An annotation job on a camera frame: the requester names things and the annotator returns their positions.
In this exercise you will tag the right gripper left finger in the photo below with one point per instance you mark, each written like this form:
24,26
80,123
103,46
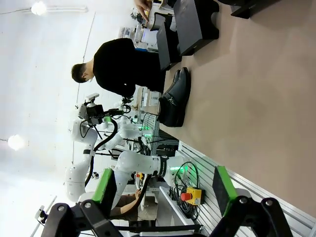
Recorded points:
103,195

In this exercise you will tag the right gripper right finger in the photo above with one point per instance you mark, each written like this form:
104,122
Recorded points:
225,192

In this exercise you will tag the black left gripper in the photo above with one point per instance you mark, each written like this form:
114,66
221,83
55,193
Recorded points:
93,114

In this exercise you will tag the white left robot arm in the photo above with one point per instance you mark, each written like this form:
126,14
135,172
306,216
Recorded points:
138,163

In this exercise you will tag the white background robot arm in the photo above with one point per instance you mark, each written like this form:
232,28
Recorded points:
130,130

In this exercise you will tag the person in brown shirt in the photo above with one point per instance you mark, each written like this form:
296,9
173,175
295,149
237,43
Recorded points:
123,209

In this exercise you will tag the background person in black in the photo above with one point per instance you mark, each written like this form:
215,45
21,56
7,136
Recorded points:
118,64

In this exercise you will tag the black shoe stand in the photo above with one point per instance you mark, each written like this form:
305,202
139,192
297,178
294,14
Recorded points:
247,7
164,47
188,24

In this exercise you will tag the person's right hand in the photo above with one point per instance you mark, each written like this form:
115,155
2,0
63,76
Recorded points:
143,8

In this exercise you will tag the yellow emergency stop button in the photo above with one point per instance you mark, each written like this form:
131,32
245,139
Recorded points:
195,195

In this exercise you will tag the black leather ankle boot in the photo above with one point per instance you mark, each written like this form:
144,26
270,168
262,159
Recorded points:
176,103
177,75

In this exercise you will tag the round ceiling light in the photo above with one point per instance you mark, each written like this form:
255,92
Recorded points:
16,142
38,8

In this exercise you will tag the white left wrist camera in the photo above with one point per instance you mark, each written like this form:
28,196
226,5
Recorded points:
91,97

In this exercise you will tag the white camera on pole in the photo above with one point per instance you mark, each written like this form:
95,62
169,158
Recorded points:
40,214

